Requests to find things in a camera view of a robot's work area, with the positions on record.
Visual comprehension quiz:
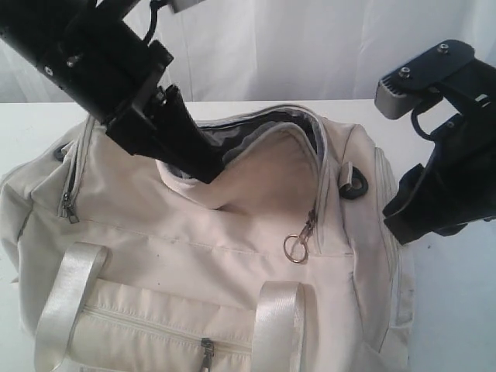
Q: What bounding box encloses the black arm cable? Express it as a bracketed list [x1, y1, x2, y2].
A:
[409, 92, 446, 141]
[141, 2, 164, 43]

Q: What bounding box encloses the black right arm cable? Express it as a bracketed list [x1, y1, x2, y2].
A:
[409, 92, 446, 141]

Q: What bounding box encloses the cream white duffel bag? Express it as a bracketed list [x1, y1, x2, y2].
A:
[1, 105, 414, 371]

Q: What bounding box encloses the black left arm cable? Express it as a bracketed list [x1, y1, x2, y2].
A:
[141, 2, 164, 43]

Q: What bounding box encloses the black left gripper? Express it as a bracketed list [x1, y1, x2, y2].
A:
[36, 20, 224, 184]

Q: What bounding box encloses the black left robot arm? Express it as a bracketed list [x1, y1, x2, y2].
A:
[1, 1, 224, 183]

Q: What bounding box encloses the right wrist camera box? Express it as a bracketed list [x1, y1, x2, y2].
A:
[374, 40, 475, 120]

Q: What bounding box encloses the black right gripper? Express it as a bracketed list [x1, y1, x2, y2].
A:
[383, 60, 495, 245]

